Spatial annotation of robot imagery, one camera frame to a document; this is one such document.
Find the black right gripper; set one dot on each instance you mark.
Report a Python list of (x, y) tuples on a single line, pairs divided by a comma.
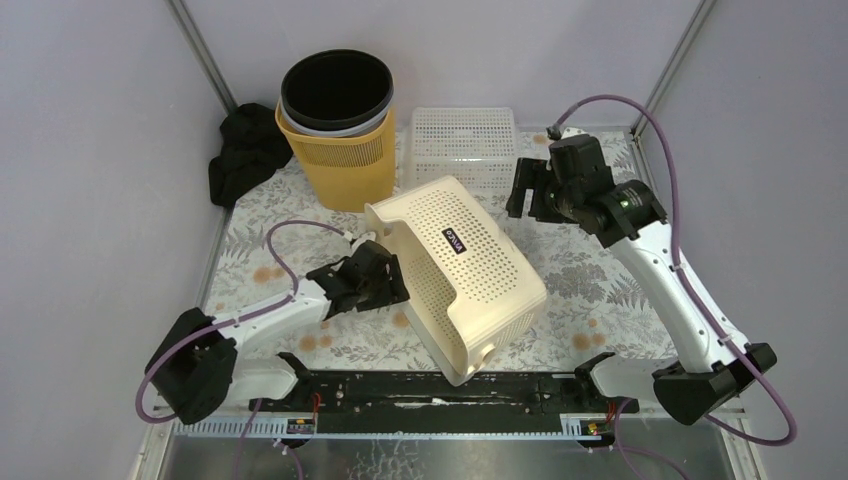
[(532, 174)]

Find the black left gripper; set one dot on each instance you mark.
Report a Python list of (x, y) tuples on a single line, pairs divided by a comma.
[(382, 277)]

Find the white mesh plastic basket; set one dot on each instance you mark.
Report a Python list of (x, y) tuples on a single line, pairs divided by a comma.
[(477, 146)]

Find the large cream plastic basket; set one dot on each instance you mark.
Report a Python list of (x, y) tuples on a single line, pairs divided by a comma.
[(471, 290)]

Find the yellow plastic waste bin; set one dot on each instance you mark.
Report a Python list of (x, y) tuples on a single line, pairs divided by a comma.
[(350, 172)]

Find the black bucket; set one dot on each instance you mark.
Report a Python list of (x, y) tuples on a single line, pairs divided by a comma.
[(336, 93)]

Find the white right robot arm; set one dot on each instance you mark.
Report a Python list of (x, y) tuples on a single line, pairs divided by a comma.
[(715, 362)]

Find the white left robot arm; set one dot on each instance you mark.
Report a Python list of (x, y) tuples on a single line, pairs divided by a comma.
[(203, 363)]

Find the floral patterned table mat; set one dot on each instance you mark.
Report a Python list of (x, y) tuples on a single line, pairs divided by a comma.
[(279, 228)]

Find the black crumpled cloth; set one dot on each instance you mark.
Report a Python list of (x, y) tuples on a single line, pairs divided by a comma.
[(253, 150)]

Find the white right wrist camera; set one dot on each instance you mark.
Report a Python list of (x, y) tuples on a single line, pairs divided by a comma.
[(558, 132)]

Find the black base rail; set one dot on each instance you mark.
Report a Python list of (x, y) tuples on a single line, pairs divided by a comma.
[(516, 394)]

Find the grey slotted cable duct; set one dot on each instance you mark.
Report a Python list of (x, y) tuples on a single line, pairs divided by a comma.
[(409, 424)]

